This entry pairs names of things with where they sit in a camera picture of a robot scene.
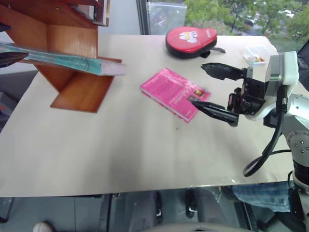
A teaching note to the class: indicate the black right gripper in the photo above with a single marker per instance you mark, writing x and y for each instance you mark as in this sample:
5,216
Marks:
251,95

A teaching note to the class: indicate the teal book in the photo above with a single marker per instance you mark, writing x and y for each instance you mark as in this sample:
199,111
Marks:
72,62

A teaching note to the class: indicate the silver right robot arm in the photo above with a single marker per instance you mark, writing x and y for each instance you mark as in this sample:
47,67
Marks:
298,125

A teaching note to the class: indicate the pink book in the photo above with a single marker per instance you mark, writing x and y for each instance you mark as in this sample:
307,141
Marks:
173,93

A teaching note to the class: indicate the wooden bookshelf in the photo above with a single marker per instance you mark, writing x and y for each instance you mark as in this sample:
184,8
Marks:
67,38

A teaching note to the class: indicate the grey book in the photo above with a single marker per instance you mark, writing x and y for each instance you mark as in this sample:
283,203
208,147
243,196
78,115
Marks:
85,9

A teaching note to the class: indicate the white book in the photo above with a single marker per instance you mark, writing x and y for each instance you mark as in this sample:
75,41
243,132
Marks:
105,13

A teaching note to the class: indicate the grey and red box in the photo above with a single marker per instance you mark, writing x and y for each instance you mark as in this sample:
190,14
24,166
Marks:
6,104

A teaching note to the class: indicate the clear plastic box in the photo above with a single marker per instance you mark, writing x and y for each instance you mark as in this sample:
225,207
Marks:
256,54

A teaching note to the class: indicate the red paddle case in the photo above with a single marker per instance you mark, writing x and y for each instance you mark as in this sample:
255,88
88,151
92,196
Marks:
190,42

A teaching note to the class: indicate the black cloth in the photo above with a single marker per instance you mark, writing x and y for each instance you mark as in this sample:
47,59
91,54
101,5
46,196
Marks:
304,62

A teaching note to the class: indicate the person's leg in jeans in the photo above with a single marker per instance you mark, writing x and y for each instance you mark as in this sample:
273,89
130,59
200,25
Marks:
260,197

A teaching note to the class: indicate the white shoe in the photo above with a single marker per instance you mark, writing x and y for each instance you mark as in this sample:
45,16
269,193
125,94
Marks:
44,227

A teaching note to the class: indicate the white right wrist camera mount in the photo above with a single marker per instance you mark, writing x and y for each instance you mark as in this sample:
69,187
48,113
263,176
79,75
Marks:
281,70

